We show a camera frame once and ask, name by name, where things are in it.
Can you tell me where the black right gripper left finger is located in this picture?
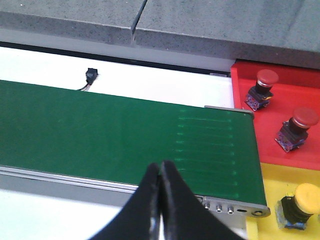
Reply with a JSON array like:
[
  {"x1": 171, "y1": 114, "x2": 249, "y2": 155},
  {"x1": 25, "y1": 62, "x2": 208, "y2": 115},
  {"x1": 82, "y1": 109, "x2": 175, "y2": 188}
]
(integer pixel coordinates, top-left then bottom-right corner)
[{"x1": 91, "y1": 163, "x2": 160, "y2": 240}]

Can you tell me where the black sensor with cable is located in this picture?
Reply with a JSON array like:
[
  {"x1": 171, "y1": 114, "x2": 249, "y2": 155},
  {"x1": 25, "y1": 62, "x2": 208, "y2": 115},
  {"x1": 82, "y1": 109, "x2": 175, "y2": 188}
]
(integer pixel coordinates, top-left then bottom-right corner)
[{"x1": 78, "y1": 68, "x2": 99, "y2": 91}]

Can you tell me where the aluminium conveyor frame rail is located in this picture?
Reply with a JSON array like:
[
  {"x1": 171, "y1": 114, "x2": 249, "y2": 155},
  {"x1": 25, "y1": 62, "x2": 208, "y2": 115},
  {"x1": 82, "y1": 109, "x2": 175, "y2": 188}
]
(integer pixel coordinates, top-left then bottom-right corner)
[{"x1": 0, "y1": 104, "x2": 270, "y2": 218}]

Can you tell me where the red plastic tray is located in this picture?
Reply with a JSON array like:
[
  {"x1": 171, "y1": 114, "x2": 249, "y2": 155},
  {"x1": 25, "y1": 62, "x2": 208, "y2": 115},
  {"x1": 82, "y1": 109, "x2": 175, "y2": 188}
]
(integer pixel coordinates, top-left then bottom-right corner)
[{"x1": 230, "y1": 61, "x2": 320, "y2": 170}]

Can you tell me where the green conveyor belt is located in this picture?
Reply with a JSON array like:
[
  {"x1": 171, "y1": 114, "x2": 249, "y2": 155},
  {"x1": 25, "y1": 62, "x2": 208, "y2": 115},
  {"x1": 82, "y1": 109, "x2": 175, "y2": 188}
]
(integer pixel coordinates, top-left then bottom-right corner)
[{"x1": 0, "y1": 80, "x2": 266, "y2": 205}]

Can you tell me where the grey speckled countertop slab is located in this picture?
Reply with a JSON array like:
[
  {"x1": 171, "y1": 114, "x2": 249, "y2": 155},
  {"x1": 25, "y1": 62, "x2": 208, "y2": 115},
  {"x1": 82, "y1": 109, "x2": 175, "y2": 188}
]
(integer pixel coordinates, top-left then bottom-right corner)
[
  {"x1": 134, "y1": 0, "x2": 320, "y2": 69},
  {"x1": 0, "y1": 0, "x2": 146, "y2": 45}
]

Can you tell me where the grey speckled left countertop slab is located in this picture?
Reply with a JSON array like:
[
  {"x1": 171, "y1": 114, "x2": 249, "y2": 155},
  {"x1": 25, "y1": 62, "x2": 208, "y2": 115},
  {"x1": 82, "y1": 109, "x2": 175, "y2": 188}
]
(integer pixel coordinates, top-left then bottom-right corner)
[{"x1": 0, "y1": 0, "x2": 146, "y2": 45}]

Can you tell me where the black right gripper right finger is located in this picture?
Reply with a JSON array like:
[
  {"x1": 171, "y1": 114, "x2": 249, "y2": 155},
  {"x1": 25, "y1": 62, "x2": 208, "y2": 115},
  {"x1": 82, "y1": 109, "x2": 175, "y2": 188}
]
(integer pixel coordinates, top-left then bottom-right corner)
[{"x1": 160, "y1": 160, "x2": 242, "y2": 240}]

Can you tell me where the yellow plastic tray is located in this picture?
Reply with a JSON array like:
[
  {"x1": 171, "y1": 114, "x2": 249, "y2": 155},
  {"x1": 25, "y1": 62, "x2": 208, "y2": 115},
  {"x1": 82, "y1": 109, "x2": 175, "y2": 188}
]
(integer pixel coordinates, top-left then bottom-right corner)
[{"x1": 245, "y1": 162, "x2": 320, "y2": 240}]

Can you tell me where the red mushroom push button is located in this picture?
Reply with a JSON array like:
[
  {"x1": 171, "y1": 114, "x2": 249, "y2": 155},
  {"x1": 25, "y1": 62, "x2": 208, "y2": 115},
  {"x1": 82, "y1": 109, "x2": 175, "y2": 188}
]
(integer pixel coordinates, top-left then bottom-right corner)
[
  {"x1": 245, "y1": 69, "x2": 279, "y2": 111},
  {"x1": 275, "y1": 106, "x2": 320, "y2": 153}
]

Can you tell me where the grey speckled right countertop slab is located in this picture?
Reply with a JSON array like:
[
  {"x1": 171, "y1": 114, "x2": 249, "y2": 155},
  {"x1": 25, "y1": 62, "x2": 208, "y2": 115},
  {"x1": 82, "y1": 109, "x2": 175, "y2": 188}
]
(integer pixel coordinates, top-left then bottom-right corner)
[{"x1": 134, "y1": 0, "x2": 320, "y2": 69}]

